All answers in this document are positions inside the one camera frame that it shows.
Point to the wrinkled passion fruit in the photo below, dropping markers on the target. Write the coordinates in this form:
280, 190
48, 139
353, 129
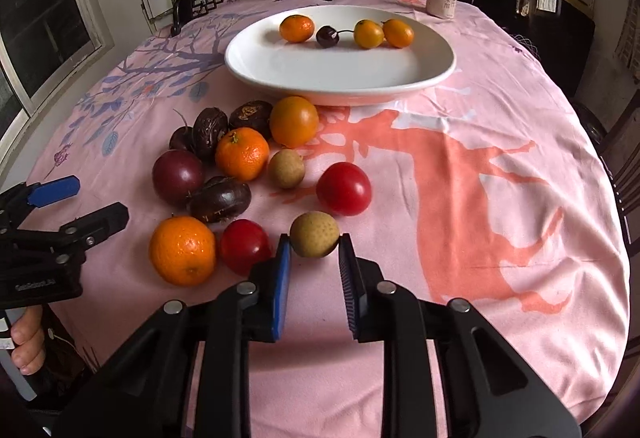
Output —
250, 117
210, 131

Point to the brown longan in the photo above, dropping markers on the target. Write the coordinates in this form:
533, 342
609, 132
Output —
314, 235
286, 169

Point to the medium mandarin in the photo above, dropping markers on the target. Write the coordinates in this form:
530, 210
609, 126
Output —
242, 155

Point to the white framed window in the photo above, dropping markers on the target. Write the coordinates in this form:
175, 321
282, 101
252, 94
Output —
45, 18

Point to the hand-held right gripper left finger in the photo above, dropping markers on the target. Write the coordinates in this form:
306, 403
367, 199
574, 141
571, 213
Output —
281, 285

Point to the wrinkled passion fruit left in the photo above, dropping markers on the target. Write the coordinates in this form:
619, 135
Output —
210, 131

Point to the person's left hand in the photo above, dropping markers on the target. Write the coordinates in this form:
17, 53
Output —
29, 343

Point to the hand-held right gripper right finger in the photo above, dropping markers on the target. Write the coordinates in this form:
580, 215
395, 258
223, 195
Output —
348, 288

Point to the yellow kumquat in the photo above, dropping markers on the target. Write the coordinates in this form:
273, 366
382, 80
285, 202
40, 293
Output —
368, 34
399, 34

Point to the large red tomato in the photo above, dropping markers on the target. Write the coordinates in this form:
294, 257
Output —
344, 188

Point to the dark red plum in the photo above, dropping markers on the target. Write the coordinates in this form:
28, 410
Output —
177, 178

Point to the large orange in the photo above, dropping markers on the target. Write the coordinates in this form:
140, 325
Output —
182, 251

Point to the small mandarin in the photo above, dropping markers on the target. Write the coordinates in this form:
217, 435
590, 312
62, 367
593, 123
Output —
296, 29

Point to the white oval plate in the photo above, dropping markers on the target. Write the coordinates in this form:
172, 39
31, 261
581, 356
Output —
345, 68

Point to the dark cabinet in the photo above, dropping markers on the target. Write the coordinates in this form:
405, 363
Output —
520, 3

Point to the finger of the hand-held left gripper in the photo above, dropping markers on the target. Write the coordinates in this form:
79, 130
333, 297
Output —
55, 188
102, 218

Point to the small red tomato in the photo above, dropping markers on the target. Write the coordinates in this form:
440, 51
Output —
244, 246

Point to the wrinkled passion fruit top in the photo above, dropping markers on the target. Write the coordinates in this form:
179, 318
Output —
250, 117

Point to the dark cherry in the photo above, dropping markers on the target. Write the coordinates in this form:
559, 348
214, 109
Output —
180, 140
327, 37

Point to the pink printed tablecloth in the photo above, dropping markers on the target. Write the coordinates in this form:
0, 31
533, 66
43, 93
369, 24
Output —
480, 98

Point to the smooth orange round fruit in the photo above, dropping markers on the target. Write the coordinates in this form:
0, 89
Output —
294, 122

